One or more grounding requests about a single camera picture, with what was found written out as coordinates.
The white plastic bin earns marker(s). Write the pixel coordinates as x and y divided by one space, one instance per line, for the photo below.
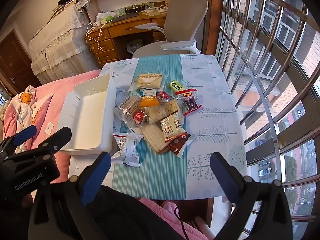
92 120

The metal window grille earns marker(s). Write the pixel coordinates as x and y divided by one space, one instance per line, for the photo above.
272 55

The orange and white packet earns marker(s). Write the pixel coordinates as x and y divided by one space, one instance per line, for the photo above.
149 98

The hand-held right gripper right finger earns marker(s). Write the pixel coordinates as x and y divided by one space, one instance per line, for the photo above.
225 180

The beige cake packet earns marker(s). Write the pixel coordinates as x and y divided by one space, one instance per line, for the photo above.
148 81

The teal printed tablecloth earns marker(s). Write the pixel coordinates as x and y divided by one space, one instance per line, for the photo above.
160 175

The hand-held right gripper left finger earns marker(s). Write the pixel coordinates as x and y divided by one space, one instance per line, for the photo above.
96 180

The printed fabric bag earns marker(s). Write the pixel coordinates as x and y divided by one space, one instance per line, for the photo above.
83 3

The brown wooden door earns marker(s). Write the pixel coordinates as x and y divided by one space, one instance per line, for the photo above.
12 62

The rice crisp packet red print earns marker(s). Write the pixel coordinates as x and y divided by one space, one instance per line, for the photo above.
162 110

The person's black clothing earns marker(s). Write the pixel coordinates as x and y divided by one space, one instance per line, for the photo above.
125 212

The green candy packet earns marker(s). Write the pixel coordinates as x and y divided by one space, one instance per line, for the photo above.
176 85

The white packet red strip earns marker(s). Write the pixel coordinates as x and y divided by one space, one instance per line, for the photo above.
127 147

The dark plum packet red strip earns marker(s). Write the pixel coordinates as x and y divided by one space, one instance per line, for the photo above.
188 102

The small red candy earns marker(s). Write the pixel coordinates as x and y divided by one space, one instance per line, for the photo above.
163 96
138 116

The white plastic bag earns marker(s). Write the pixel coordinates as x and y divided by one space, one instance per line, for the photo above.
105 16

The brown flower print packet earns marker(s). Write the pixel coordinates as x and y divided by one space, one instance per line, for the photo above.
177 142

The clear packet with printed text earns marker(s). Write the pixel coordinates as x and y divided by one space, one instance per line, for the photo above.
127 106

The dark printed sign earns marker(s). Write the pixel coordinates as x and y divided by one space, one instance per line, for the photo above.
136 7

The white trash bag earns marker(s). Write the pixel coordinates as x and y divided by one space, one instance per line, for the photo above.
135 46

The white paper label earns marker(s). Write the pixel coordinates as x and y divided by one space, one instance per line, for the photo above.
49 127

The white lace furniture cover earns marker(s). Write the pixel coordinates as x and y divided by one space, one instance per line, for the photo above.
57 42

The white wafer clear packet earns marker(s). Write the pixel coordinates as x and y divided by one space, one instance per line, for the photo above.
152 137

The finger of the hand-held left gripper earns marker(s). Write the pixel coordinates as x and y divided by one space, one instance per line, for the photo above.
58 136
25 132

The white packet red label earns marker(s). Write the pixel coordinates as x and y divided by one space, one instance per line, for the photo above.
170 127

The wooden desk with drawers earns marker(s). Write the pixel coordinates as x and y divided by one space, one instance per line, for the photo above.
125 28

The stack of books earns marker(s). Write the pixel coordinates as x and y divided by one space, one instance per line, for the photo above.
58 8

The black hat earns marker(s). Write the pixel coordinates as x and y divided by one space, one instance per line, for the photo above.
64 0

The black keyboard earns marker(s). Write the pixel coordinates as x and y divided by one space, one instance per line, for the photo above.
125 17

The person's pink fleece clothing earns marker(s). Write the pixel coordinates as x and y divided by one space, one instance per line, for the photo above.
162 212

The grey office chair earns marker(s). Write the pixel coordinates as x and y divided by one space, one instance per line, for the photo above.
185 15

